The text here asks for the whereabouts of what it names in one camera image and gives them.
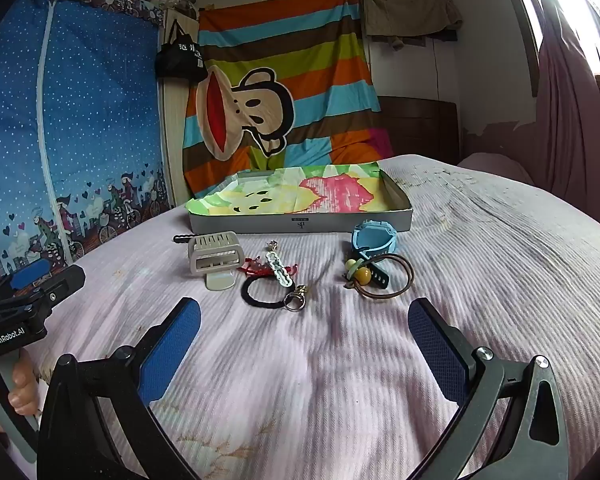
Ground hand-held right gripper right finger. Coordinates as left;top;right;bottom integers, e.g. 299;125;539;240
407;298;581;480

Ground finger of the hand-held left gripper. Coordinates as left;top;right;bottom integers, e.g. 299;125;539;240
9;258;52;292
27;265;87;311

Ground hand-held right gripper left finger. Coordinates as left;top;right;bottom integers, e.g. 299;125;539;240
37;297;202;480

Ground black hair tie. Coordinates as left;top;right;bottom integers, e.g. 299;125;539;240
241;278;293;308

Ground brown hair tie yellow beads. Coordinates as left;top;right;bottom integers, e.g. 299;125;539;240
342;253;415;301

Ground beige hair claw clip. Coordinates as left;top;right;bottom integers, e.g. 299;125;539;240
187;231;242;292

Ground light blue watch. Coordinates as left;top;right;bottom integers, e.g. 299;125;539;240
351;220;403;288

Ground key ring with gold bell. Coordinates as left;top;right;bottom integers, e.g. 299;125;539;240
283;285;309;312

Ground grey box with colourful lining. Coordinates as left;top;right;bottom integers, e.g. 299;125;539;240
186;161;413;235

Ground person's left hand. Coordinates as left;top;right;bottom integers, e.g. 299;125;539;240
0;349;42;433

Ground blue dotted fabric wardrobe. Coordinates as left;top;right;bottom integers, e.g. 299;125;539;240
0;0;176;281

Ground pink pillow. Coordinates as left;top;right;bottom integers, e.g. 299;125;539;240
455;152;536;186

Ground dark wooden headboard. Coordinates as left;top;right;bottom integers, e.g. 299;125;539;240
377;96;461;163

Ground black tote bag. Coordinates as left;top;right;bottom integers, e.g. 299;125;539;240
154;20;208;83

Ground pink curtain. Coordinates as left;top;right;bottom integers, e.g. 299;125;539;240
500;0;600;226

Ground striped monkey print cloth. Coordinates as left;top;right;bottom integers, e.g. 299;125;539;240
182;0;396;198

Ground window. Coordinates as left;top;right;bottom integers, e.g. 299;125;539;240
517;0;600;91

